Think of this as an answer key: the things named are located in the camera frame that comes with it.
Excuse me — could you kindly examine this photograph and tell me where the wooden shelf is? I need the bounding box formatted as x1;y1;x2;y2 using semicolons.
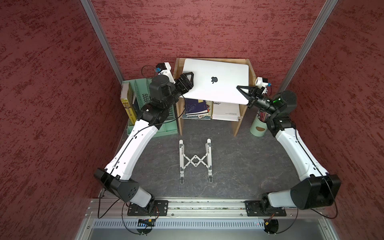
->
173;58;257;136

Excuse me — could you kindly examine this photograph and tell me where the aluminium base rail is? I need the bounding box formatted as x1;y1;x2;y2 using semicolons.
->
84;198;324;220

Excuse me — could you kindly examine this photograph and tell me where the yellow book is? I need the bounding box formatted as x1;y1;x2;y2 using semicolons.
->
120;81;137;125

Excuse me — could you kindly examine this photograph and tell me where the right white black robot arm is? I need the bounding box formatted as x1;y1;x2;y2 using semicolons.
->
237;86;341;210

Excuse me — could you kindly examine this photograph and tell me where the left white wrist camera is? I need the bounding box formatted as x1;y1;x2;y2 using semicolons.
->
154;62;176;84

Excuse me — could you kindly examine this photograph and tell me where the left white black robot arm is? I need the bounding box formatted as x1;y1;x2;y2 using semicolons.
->
94;72;194;214

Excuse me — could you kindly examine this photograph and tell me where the white book with black text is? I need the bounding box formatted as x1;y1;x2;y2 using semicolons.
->
212;102;241;122

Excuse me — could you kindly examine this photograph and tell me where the coloured pencils bunch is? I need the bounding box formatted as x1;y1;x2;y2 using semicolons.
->
258;110;270;123

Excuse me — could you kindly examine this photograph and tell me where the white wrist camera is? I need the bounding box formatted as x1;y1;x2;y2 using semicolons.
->
255;77;271;94
154;62;176;84

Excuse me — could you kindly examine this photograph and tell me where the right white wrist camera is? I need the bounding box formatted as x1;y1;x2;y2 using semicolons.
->
255;77;271;94

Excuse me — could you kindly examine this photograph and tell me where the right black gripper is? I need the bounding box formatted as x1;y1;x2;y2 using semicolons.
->
233;85;277;115

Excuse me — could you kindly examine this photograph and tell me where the dark blue book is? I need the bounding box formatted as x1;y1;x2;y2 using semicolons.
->
185;99;209;116

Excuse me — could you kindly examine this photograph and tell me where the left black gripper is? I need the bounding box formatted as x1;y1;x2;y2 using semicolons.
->
165;72;196;110

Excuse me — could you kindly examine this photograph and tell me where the silver laptop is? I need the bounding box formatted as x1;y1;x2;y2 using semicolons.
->
183;59;249;105

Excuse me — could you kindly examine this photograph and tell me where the silver folding laptop stand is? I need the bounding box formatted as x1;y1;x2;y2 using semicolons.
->
179;139;214;185

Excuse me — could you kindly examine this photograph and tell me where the green pencil cup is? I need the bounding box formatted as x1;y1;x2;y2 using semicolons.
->
250;115;268;137

